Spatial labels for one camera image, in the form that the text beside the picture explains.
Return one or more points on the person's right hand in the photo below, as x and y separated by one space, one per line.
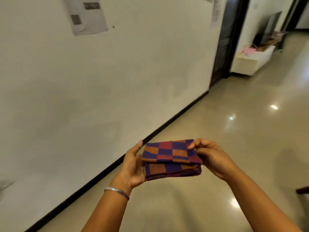
213 158

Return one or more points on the brown cardboard clutter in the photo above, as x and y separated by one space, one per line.
269 41

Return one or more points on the television screen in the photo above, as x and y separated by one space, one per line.
270 26

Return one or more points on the person's right thumb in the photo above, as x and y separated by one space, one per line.
201 152

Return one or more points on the person's left thumb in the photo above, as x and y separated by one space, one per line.
135 149

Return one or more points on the dark door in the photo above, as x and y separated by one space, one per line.
228 38

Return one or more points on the pink paper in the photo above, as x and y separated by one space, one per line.
249 51

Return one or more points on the checkered cloth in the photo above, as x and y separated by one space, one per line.
171 158

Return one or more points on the person's left forearm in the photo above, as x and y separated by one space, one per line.
106 211

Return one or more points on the white paper notice with photos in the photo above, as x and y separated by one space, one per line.
85 14

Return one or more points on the person's left hand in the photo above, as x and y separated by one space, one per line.
132 169

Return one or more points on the narrow white paper notice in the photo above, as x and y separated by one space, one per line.
215 13

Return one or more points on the dark wooden furniture edge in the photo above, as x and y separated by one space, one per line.
303 190

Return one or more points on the person's right forearm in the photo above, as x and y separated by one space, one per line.
259 202

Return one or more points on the white low cabinet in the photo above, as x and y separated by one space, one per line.
252 61

